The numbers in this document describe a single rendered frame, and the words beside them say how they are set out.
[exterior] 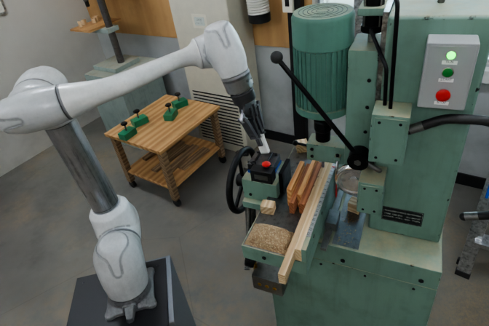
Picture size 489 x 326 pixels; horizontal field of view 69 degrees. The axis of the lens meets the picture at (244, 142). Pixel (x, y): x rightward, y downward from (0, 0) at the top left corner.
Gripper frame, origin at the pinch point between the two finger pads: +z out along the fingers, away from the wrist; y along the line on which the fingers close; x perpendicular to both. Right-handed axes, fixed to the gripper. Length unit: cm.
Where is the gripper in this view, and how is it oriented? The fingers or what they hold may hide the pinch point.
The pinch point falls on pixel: (262, 143)
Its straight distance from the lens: 120.5
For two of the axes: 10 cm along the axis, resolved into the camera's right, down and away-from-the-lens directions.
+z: 3.5, 8.3, 4.3
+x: -8.4, 0.8, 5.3
